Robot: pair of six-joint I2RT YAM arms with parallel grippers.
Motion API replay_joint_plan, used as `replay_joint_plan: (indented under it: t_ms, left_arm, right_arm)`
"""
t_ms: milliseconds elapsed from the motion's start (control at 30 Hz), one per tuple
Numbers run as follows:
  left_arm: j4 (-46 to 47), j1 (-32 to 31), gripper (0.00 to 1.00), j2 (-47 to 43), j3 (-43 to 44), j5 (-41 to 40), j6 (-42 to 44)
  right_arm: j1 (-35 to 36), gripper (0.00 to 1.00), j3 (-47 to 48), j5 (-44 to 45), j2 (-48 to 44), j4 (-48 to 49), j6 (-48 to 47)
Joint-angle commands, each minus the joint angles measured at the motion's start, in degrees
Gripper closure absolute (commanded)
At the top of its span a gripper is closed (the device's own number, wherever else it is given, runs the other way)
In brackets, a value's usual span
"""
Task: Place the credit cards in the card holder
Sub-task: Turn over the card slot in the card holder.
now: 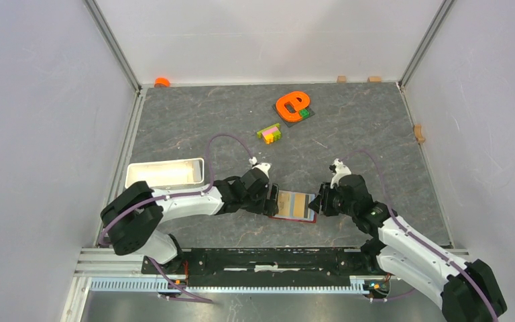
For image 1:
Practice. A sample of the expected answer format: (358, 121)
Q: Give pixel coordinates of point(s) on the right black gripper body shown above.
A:
(332, 202)

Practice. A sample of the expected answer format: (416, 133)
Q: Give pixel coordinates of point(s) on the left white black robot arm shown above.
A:
(131, 220)

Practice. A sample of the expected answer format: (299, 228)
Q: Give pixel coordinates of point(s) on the red card holder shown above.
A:
(311, 216)

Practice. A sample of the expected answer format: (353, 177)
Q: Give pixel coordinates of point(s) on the green toy brick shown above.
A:
(304, 113)

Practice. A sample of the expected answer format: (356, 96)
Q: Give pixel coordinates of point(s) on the orange e-shaped block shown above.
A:
(293, 107)

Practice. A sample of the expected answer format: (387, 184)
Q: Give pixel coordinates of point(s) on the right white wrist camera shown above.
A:
(339, 170)

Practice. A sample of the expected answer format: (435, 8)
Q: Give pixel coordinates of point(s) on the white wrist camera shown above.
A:
(262, 166)
(339, 170)

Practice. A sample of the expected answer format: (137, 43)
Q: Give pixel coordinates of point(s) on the dark square base plate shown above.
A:
(291, 110)

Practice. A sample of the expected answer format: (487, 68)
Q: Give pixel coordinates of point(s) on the yellow credit card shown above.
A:
(299, 209)

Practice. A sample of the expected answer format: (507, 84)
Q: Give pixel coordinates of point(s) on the curved wooden piece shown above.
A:
(418, 133)

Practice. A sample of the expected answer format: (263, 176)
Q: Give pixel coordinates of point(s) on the colourful toy brick stack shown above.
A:
(270, 134)

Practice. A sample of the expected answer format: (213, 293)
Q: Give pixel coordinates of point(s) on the white plastic tray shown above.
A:
(169, 173)

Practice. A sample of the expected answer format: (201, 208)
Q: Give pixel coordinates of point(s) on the grey cable duct comb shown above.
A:
(158, 284)

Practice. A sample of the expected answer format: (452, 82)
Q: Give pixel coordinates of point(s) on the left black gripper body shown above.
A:
(257, 203)

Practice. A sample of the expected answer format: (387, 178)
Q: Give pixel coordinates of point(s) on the orange round cap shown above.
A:
(161, 82)

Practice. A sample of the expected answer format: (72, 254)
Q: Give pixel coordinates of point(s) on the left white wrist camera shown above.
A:
(262, 166)

